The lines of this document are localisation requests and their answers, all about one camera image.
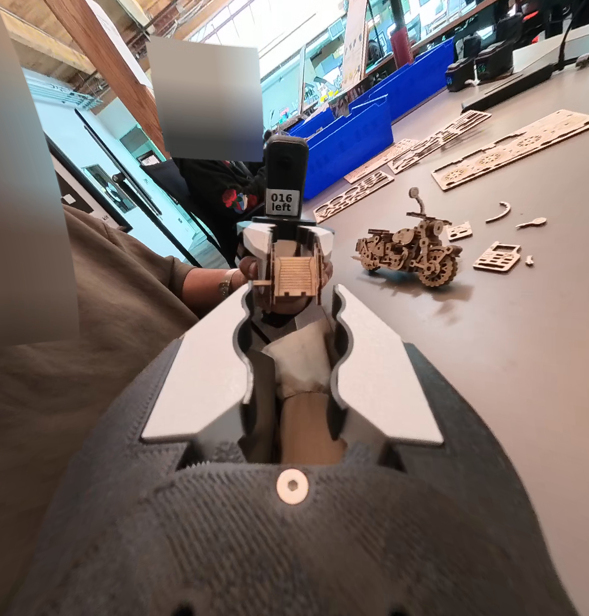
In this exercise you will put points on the spoon-shaped wooden piece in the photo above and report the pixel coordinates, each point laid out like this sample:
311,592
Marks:
537,222

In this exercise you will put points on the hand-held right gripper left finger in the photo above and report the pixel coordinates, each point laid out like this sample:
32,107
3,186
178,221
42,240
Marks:
203,385

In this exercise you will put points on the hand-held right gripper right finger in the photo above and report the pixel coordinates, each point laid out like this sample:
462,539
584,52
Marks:
386,385

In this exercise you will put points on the long wooden sheet with gears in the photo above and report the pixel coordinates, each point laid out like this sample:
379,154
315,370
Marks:
516,154

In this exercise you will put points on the wooden slatted model part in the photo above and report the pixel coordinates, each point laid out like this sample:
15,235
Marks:
289,276

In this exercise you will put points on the small square wooden piece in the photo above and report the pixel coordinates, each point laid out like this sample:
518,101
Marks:
459,231

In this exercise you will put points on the grey desk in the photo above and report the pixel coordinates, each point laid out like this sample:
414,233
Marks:
516,361

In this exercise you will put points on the wooden motorcycle model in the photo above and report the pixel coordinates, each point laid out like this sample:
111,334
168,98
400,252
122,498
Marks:
410,250

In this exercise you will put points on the white cloth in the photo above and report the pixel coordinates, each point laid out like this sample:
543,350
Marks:
299,361

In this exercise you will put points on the person's left forearm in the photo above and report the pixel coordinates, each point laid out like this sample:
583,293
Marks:
203,288

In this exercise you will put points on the black power strip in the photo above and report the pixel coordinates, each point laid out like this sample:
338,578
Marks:
506,89

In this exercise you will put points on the metal wristwatch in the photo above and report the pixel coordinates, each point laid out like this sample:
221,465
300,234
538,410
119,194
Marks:
225,286

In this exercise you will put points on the curved wooden piece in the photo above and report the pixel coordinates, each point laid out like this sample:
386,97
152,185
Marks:
505,211

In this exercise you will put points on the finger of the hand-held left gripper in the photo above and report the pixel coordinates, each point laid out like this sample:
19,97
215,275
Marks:
326,248
256,240

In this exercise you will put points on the wooden grid piece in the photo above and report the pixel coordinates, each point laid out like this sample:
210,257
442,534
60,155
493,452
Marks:
496,258

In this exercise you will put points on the black framed poster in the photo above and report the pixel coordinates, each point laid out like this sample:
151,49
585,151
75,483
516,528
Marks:
82,192

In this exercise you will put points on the dark red bottle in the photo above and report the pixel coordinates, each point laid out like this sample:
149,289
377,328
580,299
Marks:
401,38

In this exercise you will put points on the wooden lattice parts sheet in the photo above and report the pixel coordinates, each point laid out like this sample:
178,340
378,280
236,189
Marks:
443,137

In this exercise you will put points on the blue plastic bin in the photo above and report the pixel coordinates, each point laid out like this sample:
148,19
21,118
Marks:
342,149
419,82

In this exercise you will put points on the black battery chargers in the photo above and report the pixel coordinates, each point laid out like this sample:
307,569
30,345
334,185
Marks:
460,72

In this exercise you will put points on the standing printed board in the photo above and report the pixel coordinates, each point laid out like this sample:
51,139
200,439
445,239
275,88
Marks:
354,43

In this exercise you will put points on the person's left hand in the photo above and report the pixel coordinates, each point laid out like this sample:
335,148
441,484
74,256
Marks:
249,269

